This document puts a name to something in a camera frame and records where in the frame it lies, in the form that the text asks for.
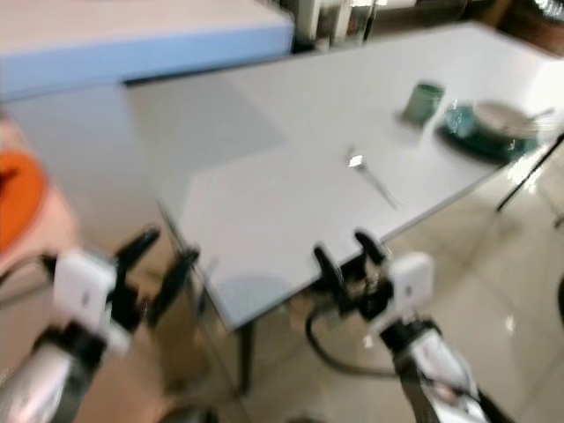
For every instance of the small teal bowl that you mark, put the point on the small teal bowl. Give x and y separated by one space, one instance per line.
461 120

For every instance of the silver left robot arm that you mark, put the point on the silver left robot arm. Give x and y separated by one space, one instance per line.
44 388

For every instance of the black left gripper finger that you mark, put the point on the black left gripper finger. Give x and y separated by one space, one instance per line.
174 282
140 247

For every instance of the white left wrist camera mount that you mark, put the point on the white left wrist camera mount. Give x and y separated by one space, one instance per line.
84 291

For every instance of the thin black chair leg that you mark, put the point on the thin black chair leg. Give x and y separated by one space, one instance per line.
529 173

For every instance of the pale pink side table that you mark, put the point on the pale pink side table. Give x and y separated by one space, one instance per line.
40 238

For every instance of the silver metal spoon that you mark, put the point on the silver metal spoon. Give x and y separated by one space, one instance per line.
372 179

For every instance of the dark metal table leg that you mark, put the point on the dark metal table leg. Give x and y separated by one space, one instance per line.
244 352

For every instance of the orange round plate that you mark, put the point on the orange round plate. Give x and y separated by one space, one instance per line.
18 198

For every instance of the light blue counter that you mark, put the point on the light blue counter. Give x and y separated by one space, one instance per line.
141 48

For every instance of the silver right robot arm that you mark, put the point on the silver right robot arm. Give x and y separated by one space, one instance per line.
432 370

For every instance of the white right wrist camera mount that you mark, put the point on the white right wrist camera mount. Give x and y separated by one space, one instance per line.
410 282

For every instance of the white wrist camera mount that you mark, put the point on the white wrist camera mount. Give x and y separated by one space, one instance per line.
84 291
410 282

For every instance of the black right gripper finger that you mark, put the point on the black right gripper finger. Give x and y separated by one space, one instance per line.
370 248
332 275

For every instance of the chrome chair frame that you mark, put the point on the chrome chair frame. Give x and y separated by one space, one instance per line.
344 19

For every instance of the green ceramic cup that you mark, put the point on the green ceramic cup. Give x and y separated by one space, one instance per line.
423 102

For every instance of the teal flat plate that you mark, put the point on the teal flat plate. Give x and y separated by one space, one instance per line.
485 148

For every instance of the beige ceramic bowl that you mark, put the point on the beige ceramic bowl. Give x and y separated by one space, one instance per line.
507 119

